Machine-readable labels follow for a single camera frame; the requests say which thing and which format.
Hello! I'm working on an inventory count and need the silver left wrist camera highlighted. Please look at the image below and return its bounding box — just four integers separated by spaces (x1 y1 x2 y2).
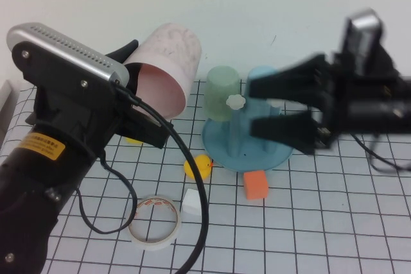
6 22 130 95

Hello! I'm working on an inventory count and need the pink plastic cup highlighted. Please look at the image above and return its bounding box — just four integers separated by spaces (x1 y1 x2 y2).
123 22 202 120

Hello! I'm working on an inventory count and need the white tape roll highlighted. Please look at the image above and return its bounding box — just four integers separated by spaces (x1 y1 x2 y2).
128 194 182 251

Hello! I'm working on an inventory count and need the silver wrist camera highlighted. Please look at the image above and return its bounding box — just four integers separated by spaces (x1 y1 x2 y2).
340 7 385 78
6 22 130 95

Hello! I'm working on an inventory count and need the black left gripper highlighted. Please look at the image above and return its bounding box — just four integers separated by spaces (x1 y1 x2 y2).
25 39 175 157

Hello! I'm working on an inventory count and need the thin black cable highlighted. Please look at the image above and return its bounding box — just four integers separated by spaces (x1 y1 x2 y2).
353 132 411 175
75 150 139 235

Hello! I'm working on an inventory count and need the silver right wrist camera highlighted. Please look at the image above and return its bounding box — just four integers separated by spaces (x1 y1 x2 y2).
340 7 385 78

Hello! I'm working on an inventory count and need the yellow rubber duck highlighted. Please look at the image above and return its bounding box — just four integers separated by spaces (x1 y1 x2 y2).
183 154 214 180

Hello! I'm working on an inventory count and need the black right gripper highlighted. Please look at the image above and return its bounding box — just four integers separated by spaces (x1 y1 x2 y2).
246 51 402 156

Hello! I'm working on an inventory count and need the orange foam cube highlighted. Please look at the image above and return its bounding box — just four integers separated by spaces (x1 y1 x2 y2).
242 171 269 201

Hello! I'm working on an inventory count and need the blue cup stand with posts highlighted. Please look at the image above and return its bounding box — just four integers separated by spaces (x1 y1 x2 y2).
201 94 293 172

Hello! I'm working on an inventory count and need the white black checked tablecloth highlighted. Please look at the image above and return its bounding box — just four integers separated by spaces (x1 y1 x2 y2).
0 76 411 274

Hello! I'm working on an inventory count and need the light blue plastic cup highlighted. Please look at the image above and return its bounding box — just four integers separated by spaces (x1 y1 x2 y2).
245 66 283 117

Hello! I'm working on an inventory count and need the green plastic cup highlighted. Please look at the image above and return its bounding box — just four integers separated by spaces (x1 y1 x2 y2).
204 65 241 123

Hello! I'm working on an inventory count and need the white foam cube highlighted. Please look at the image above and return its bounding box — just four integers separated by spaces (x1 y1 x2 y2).
182 188 202 216

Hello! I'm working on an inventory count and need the thick black camera cable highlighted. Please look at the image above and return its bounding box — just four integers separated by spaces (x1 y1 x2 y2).
112 83 213 274

